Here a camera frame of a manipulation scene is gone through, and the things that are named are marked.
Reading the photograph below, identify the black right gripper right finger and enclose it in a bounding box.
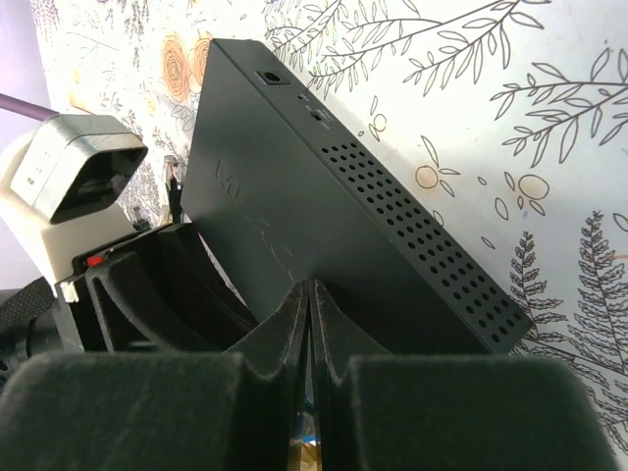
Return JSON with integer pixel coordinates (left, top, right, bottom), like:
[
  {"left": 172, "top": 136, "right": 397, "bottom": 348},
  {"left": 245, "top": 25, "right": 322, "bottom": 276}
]
[{"left": 309, "top": 281, "right": 617, "bottom": 470}]

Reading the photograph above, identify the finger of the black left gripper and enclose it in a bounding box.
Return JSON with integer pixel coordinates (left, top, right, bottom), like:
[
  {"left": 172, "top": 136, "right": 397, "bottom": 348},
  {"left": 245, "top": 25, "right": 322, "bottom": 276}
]
[{"left": 85, "top": 224, "right": 258, "bottom": 352}]

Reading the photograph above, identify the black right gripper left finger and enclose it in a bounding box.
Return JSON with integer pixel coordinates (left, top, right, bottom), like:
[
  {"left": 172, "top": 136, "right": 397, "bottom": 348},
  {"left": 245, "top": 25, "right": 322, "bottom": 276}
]
[{"left": 1, "top": 284, "right": 305, "bottom": 470}]

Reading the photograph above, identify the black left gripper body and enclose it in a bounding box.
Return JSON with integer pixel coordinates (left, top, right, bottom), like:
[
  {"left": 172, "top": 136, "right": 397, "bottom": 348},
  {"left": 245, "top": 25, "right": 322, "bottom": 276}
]
[{"left": 0, "top": 223, "right": 197, "bottom": 357}]

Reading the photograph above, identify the black network switch box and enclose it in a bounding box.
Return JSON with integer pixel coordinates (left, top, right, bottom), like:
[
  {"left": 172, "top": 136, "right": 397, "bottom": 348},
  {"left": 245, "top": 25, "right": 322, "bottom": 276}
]
[{"left": 182, "top": 39, "right": 532, "bottom": 354}]

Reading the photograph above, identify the floral patterned table mat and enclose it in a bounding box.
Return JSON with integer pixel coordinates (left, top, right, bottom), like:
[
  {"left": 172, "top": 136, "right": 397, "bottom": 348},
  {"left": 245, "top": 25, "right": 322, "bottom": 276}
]
[{"left": 30, "top": 1, "right": 627, "bottom": 468}]

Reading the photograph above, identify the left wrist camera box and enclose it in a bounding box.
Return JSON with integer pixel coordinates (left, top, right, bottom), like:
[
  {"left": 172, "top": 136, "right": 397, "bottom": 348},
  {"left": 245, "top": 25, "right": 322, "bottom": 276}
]
[{"left": 1, "top": 114, "right": 147, "bottom": 285}]

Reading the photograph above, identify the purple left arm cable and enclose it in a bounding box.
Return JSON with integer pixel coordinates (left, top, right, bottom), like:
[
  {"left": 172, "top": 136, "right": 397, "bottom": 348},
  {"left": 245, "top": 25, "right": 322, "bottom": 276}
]
[{"left": 0, "top": 91, "right": 60, "bottom": 122}]

